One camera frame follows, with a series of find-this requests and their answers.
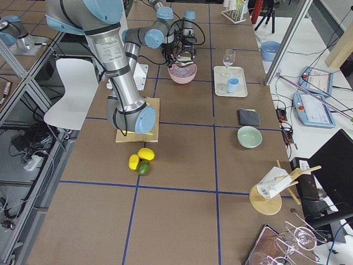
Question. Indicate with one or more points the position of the yellow plastic knife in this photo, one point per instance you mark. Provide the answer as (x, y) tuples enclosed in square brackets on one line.
[(150, 133)]

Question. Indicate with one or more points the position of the teach pendant tablet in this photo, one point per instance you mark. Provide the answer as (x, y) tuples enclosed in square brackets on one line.
[(317, 81), (312, 112)]

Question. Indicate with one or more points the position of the white chair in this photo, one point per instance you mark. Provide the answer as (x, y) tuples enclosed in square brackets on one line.
[(80, 83)]

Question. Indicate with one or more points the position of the wooden cutting board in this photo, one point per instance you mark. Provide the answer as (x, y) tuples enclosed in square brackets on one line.
[(155, 103)]

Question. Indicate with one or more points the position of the blue plastic cup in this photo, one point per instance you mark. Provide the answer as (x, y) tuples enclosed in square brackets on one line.
[(232, 84)]

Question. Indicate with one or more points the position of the pink bowl of ice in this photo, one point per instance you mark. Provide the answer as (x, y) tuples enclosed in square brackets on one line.
[(182, 75)]

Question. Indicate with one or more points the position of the blue bowl with fork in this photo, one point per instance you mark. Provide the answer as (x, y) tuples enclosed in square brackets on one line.
[(269, 50)]

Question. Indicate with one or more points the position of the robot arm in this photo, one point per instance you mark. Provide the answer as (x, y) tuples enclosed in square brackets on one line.
[(99, 21), (190, 20)]

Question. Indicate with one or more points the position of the black monitor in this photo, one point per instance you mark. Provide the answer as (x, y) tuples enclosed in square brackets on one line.
[(335, 177)]

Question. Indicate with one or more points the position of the black tripod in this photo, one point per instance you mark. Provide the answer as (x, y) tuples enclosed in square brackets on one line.
[(270, 15)]

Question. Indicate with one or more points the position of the red cylinder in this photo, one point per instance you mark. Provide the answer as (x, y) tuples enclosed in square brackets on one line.
[(256, 11)]

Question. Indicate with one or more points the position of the clear wine glass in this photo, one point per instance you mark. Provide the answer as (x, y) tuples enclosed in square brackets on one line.
[(228, 60)]

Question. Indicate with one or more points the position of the yellow lemon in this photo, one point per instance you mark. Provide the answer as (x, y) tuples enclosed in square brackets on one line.
[(134, 160), (146, 154)]

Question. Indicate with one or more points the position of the aluminium frame post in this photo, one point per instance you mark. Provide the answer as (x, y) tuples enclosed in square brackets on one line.
[(300, 13)]

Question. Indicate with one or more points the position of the white wire cup rack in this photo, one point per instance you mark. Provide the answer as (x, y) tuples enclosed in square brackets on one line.
[(235, 10)]

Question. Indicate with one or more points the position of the cream bear tray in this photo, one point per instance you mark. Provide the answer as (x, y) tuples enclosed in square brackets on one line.
[(221, 83)]

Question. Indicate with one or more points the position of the metal ice scoop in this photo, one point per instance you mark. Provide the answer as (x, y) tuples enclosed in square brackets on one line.
[(185, 62)]

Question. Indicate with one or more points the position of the green lime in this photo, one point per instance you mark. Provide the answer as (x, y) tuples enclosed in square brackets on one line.
[(143, 167)]

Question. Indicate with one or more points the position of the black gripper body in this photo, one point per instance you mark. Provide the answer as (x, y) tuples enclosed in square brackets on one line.
[(168, 49), (188, 44)]

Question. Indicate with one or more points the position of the wooden stand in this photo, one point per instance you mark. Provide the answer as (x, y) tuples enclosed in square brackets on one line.
[(265, 196)]

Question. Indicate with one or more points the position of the green bowl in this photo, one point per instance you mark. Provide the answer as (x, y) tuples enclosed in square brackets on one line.
[(249, 137)]

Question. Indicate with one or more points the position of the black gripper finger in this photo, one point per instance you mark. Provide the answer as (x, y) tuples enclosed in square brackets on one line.
[(168, 63), (176, 59), (193, 52), (179, 51)]

